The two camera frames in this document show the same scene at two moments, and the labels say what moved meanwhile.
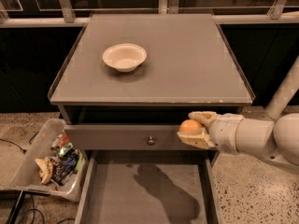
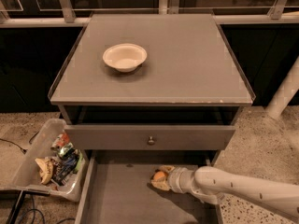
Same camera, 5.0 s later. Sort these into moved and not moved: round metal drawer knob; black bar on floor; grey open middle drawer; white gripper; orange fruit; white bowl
Moved: orange fruit; white gripper
Not moved: grey open middle drawer; round metal drawer knob; black bar on floor; white bowl
